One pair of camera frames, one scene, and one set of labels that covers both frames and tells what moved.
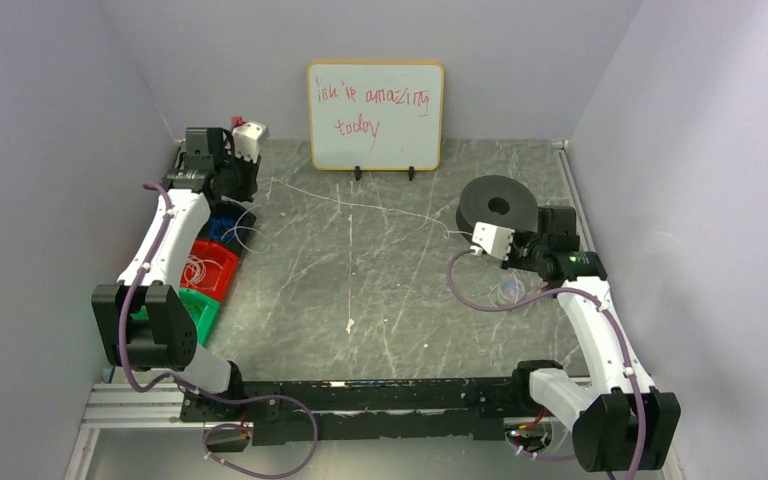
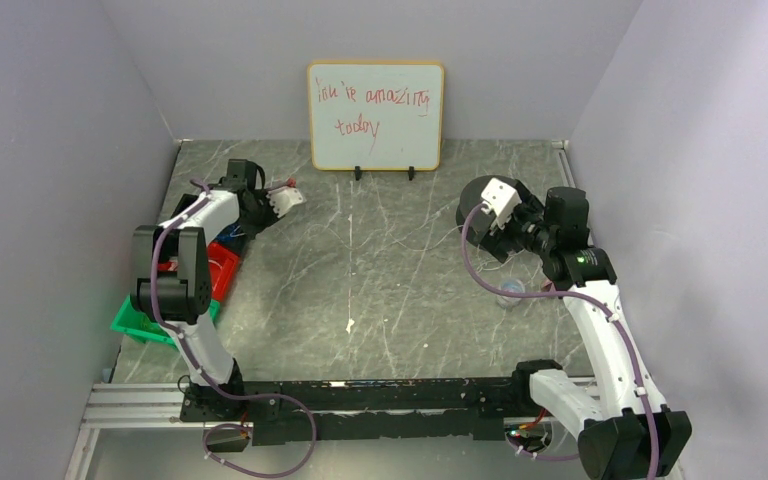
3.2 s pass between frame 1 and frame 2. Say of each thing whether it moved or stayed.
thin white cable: moved
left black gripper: moved
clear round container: stayed
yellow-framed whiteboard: stayed
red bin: stayed
